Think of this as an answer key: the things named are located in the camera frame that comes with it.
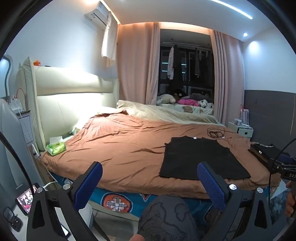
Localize long dark hanging garment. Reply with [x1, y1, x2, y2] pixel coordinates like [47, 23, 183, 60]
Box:
[172, 44, 185, 81]

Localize pink cloth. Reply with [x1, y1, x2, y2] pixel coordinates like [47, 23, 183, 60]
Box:
[178, 98, 200, 107]

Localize cream plush toy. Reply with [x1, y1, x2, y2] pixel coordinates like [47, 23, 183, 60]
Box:
[157, 93, 176, 105]

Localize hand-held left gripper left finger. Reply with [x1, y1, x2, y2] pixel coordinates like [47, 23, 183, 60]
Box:
[26, 161, 103, 241]

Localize stack of dark clothes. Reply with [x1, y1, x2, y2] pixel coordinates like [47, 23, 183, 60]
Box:
[248, 143, 281, 163]

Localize short dark hanging garment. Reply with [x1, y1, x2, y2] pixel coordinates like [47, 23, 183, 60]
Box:
[203, 52, 214, 81]

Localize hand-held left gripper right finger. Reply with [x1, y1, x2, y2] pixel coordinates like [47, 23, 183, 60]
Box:
[197, 161, 273, 241]

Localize black coiled cable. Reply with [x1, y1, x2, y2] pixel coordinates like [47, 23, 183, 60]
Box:
[206, 127, 234, 139]

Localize black charging case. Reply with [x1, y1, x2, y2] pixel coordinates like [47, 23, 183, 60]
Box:
[3, 207, 23, 232]

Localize cream padded headboard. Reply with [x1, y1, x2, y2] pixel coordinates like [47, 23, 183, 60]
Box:
[16, 57, 120, 152]

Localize light grey board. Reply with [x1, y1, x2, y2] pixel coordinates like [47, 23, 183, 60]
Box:
[0, 98, 31, 200]

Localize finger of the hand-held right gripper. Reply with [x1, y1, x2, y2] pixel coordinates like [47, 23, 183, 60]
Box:
[269, 155, 296, 173]

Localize dark window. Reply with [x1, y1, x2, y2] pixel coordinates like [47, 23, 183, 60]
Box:
[159, 28, 215, 105]

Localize beige duvet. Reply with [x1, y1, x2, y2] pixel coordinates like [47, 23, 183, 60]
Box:
[116, 100, 226, 127]

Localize white hanging shirt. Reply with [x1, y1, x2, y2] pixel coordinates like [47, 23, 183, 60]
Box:
[101, 11, 119, 67]

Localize dark brown plush toy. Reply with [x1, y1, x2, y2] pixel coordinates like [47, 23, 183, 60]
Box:
[171, 89, 187, 102]

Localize pink curtain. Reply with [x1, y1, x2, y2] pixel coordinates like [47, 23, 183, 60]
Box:
[117, 22, 161, 106]
[210, 30, 245, 127]

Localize black sleeveless shirt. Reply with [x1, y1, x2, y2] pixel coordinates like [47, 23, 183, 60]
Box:
[159, 136, 252, 180]

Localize white power adapters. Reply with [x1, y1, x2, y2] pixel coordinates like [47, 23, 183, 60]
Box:
[9, 95, 23, 112]

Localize white pillow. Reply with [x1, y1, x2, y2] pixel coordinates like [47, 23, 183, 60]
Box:
[75, 105, 121, 132]

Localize person's right hand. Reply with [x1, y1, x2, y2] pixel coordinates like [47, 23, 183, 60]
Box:
[285, 181, 296, 217]

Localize grey hanging garment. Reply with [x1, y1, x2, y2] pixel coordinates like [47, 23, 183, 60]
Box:
[194, 47, 201, 77]

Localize person's leg in grey shorts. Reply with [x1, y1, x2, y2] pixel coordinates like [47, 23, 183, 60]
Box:
[131, 194, 199, 241]

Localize light patterned hanging garment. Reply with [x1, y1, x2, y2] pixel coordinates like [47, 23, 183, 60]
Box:
[167, 46, 174, 80]

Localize green tissue pack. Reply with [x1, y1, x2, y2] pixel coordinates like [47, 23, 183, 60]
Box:
[46, 136, 67, 156]

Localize white nightstand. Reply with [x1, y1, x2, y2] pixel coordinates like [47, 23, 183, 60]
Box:
[228, 120, 254, 139]

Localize grey plush toy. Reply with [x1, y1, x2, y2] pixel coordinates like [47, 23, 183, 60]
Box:
[189, 93, 212, 102]

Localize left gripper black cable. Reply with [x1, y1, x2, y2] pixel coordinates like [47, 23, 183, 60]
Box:
[0, 132, 35, 202]

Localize brown blanket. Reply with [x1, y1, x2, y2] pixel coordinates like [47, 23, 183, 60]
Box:
[40, 113, 281, 194]

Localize phone with lit screen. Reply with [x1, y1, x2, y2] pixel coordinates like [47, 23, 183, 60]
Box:
[15, 183, 40, 215]

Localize blue printed bed sheet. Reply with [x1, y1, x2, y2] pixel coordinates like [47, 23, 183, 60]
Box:
[50, 173, 210, 220]

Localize grey nightstand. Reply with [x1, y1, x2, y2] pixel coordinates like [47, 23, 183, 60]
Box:
[9, 110, 37, 144]

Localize white chair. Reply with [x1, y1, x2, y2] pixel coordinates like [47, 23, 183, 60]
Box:
[79, 204, 109, 241]

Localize ceiling light strip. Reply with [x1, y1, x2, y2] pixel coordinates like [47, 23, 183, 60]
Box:
[208, 0, 253, 19]

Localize white air conditioner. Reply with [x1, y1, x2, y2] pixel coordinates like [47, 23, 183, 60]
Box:
[84, 1, 121, 29]

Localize grey patterned cloth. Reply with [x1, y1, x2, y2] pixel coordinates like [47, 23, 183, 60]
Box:
[269, 185, 289, 223]

